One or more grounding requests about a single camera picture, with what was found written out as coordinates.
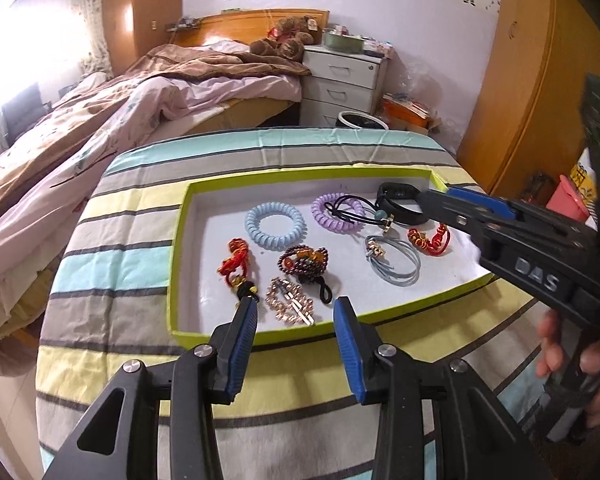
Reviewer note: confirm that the black smart band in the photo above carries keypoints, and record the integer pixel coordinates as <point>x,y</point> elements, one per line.
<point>405,215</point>

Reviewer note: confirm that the person's right hand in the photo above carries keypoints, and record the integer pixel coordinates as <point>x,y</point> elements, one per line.
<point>550,350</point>

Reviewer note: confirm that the brown quilt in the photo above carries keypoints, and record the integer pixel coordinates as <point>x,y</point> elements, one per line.
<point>200,60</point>

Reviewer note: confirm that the green cardboard box tray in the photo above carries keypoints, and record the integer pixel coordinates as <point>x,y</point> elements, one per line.
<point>215,240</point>

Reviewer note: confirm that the yellow printed bag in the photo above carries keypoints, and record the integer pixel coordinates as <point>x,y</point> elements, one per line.
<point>582,175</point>

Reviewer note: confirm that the stack of orange books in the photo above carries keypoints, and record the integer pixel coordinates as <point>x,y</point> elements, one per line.
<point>405,107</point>

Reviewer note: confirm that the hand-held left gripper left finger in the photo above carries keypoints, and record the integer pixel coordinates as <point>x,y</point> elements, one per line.
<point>242,350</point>

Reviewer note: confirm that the window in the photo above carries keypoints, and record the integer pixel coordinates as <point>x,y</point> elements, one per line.
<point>20,50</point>

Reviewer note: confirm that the cardboard box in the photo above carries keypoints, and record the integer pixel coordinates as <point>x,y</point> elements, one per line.
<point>425,127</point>

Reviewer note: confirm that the floral curtain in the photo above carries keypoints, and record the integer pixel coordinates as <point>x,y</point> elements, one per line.
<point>92,35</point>

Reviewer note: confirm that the wooden wardrobe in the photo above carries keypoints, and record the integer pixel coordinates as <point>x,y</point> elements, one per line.
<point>150,20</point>

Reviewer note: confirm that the green basin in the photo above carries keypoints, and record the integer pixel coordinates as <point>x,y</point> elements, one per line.
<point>342,42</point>

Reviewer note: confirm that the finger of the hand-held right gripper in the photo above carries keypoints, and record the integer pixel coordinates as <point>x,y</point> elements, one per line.
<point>455,215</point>
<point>480,202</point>

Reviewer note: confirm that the brown teddy bear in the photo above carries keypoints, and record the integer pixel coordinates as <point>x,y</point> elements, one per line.
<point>290,45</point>

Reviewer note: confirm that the wooden headboard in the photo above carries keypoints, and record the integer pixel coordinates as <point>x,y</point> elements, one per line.
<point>240,22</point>

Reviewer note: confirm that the white drawer nightstand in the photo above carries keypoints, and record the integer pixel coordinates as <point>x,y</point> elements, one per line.
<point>340,90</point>

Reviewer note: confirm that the black office chair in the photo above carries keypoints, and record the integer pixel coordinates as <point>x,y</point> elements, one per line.
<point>25,107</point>

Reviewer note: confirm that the striped bed sheet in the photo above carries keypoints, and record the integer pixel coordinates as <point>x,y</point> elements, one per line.
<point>130,270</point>

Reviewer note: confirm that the pink plastic bin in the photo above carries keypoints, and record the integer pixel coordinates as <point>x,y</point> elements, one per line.
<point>567,197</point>

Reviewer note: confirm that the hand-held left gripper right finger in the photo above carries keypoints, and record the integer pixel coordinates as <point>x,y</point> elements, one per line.
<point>350,355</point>

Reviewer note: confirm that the wooden door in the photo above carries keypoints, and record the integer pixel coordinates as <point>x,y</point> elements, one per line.
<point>530,85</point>

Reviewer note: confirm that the white trash bin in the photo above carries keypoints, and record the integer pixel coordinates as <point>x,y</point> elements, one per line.
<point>347,117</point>

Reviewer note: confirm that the bed with pink quilt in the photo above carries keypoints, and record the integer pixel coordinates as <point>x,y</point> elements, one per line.
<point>80,160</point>

